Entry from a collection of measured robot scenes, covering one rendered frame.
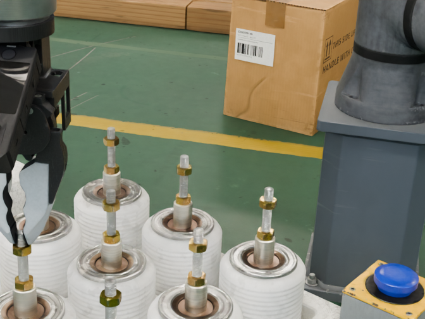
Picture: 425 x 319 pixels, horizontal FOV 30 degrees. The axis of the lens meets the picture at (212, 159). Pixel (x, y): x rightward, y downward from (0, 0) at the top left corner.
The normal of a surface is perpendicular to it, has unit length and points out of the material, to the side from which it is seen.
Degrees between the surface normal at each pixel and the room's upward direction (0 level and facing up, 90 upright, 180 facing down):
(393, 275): 0
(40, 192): 90
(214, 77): 0
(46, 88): 0
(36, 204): 90
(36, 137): 90
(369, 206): 90
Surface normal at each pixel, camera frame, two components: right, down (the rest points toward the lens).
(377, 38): -0.62, 0.31
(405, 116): 0.18, 0.42
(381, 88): -0.30, 0.09
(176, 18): -0.22, 0.40
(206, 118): 0.04, -0.91
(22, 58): 0.02, -0.55
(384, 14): -0.82, 0.36
